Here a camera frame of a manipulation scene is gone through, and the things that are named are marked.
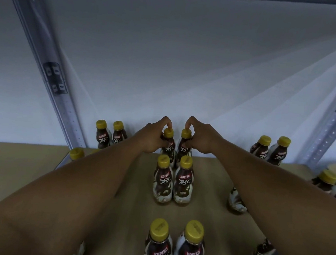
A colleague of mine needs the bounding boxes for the person's right hand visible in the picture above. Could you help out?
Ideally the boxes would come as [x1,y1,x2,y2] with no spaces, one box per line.
[181,115,227,158]

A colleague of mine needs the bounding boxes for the person's left hand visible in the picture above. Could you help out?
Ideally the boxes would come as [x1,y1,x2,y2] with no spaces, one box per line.
[129,113,175,157]

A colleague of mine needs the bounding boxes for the Kopiko bottle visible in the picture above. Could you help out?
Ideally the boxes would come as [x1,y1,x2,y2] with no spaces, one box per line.
[175,128,195,166]
[159,128,178,164]

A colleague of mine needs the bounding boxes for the group of Kopiko coffee bottles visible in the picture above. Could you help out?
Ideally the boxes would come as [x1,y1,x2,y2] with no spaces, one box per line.
[58,114,336,255]

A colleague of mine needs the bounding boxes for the white metal shelving rack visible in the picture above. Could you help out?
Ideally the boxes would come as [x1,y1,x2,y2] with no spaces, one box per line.
[0,0,336,255]

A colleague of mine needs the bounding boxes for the person's right forearm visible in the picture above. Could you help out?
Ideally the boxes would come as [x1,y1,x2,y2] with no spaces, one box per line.
[199,137,336,255]

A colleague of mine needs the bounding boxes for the person's left forearm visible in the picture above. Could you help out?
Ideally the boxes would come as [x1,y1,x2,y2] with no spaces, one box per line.
[0,121,156,255]

